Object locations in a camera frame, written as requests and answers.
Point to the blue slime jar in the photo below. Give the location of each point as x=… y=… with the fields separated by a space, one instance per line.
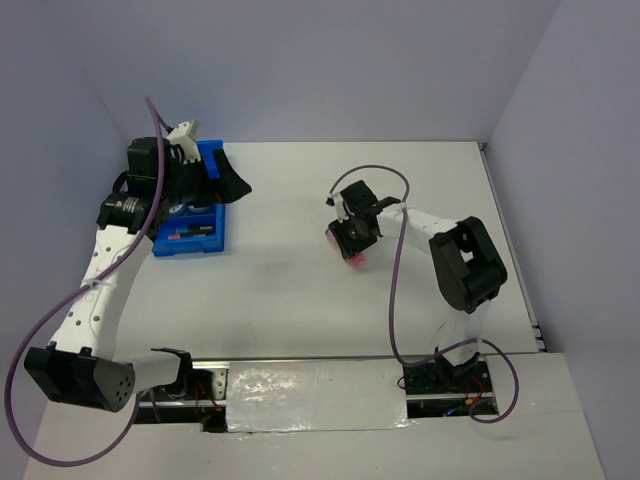
x=193 y=210
x=178 y=210

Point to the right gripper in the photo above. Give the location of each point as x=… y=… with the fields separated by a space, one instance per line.
x=347 y=245

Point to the pink cap highlighter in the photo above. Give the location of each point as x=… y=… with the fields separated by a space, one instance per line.
x=180 y=236

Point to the pink cap bottle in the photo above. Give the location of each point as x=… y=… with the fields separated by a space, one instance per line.
x=351 y=251

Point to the silver foil plate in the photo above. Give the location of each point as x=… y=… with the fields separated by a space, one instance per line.
x=315 y=396

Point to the blue plastic divided tray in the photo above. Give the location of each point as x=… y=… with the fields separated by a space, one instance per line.
x=173 y=194

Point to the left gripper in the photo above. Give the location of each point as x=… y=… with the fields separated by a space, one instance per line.
x=232 y=187

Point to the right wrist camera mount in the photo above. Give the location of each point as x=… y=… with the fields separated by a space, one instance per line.
x=337 y=201

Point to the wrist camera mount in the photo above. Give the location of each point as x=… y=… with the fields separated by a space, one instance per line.
x=184 y=136
x=337 y=201

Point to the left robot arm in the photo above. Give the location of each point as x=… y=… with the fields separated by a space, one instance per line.
x=77 y=367

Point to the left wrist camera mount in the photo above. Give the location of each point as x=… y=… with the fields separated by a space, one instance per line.
x=184 y=136

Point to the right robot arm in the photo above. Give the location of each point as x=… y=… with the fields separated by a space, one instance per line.
x=468 y=268

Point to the blue cap highlighter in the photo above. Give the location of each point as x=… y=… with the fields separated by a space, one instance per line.
x=196 y=230

